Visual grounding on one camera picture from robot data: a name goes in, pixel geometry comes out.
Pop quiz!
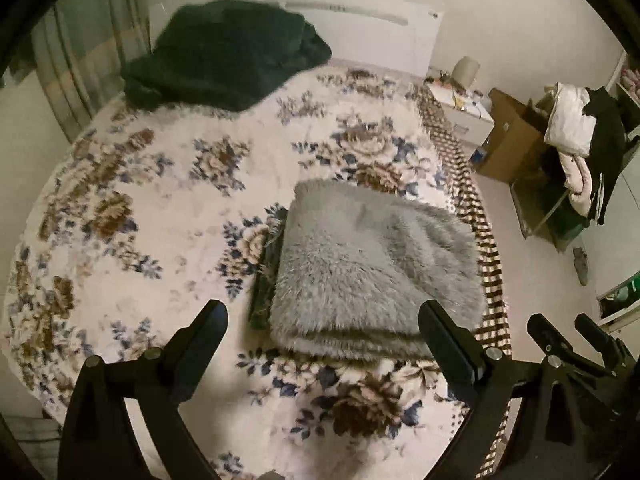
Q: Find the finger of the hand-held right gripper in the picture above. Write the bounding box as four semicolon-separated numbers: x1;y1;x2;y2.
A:
575;313;640;391
527;312;606;386

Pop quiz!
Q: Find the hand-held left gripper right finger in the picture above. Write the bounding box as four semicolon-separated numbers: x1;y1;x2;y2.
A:
419;300;601;480

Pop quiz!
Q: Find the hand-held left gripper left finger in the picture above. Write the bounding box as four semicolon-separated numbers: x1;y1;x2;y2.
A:
57;300;228;480

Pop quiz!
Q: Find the grey fluffy blanket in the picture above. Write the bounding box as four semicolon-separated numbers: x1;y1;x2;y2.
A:
267;178;488;363

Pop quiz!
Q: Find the white storage box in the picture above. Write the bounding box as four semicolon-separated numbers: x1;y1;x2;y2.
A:
597;270;640;333

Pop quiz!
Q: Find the dark green folded garment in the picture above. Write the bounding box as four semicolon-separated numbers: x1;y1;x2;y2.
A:
248;220;288;332

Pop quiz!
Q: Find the grey slipper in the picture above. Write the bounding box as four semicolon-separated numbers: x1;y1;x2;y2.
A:
572;246;591;287

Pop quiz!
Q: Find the floral fleece blanket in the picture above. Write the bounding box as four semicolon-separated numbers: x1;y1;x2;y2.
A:
5;67;501;480

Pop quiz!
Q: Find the brown checked bedsheet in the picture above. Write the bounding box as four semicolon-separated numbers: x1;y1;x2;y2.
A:
415;87;513;480

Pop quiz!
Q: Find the pink garment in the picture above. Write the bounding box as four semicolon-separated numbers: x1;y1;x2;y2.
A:
560;152;593;218

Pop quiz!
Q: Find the cardboard box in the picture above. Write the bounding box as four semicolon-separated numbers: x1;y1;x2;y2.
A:
472;87;548;183

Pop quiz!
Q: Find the white nightstand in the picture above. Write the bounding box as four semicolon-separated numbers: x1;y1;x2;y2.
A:
425;80;496;148

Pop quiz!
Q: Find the white jacket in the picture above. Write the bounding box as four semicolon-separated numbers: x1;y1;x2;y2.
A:
542;82;593;158

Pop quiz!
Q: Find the white shelf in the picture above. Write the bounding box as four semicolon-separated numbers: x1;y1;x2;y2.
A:
607;52;640;141

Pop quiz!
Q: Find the white table lamp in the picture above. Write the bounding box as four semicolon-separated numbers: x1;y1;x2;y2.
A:
451;56;482;88

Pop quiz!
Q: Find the dark green blanket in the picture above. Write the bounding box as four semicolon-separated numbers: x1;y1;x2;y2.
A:
122;0;333;112

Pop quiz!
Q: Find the striped curtain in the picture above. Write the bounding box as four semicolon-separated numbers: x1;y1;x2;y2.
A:
30;0;151;143

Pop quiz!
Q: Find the white headboard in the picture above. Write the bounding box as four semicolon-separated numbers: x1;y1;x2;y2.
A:
280;0;446;77

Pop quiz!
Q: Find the green frame chair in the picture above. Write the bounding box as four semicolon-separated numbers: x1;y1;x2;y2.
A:
510;160;591;251

